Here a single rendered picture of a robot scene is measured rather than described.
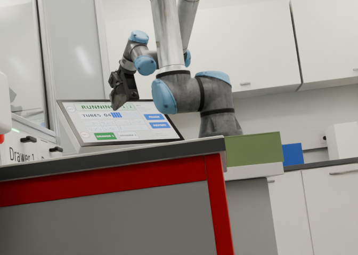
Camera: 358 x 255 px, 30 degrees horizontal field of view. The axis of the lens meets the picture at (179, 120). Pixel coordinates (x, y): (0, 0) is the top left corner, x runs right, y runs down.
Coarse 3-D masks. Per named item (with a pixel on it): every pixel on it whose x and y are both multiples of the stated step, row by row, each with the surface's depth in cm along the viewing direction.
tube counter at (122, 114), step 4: (104, 112) 295; (108, 112) 296; (112, 112) 297; (116, 112) 298; (120, 112) 299; (124, 112) 300; (128, 112) 302; (132, 112) 303; (136, 112) 304; (104, 116) 293; (108, 116) 294; (112, 116) 295; (116, 116) 296; (120, 116) 297; (124, 116) 298; (128, 116) 299; (132, 116) 300; (136, 116) 301; (140, 116) 302
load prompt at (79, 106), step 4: (76, 104) 292; (80, 104) 294; (84, 104) 295; (88, 104) 296; (92, 104) 297; (96, 104) 298; (100, 104) 299; (104, 104) 300; (108, 104) 301; (124, 104) 306; (128, 104) 307; (132, 104) 308; (76, 108) 290; (80, 108) 291; (84, 108) 292; (88, 108) 293; (92, 108) 294; (96, 108) 295; (100, 108) 296; (104, 108) 297; (108, 108) 298; (120, 108) 302; (124, 108) 303; (128, 108) 304; (132, 108) 305
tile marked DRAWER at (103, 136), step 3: (105, 132) 283; (108, 132) 284; (111, 132) 285; (96, 135) 280; (99, 135) 280; (102, 135) 281; (105, 135) 282; (108, 135) 283; (111, 135) 283; (114, 135) 284; (96, 138) 278; (99, 138) 279; (102, 138) 279; (105, 138) 280; (108, 138) 281; (111, 138) 282; (114, 138) 282
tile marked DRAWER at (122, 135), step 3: (117, 132) 286; (120, 132) 287; (123, 132) 288; (126, 132) 289; (129, 132) 290; (132, 132) 290; (135, 132) 291; (120, 135) 286; (123, 135) 286; (126, 135) 287; (129, 135) 288; (132, 135) 289; (135, 135) 289; (120, 138) 284; (123, 138) 284; (126, 138) 285; (129, 138) 286; (132, 138) 287; (135, 138) 288; (138, 138) 288
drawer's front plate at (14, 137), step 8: (8, 136) 183; (16, 136) 190; (24, 136) 198; (0, 144) 180; (8, 144) 182; (16, 144) 189; (24, 144) 197; (32, 144) 206; (0, 152) 180; (8, 152) 181; (24, 152) 196; (32, 152) 205; (8, 160) 180; (16, 160) 187; (32, 160) 204
